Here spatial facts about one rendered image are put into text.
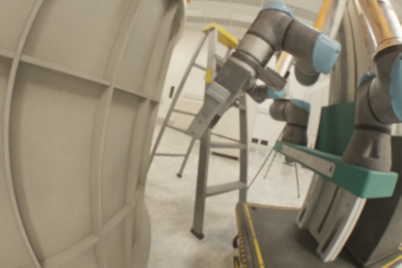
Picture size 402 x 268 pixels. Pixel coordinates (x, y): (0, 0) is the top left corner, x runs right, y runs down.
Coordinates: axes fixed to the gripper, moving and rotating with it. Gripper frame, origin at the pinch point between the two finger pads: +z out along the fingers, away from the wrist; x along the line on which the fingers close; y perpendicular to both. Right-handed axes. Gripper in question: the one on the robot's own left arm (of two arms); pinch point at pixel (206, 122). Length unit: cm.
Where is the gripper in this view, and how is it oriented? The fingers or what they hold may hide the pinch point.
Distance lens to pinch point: 36.0
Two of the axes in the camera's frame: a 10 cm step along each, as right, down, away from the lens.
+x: -2.6, 0.8, -9.6
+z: -5.4, 8.1, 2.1
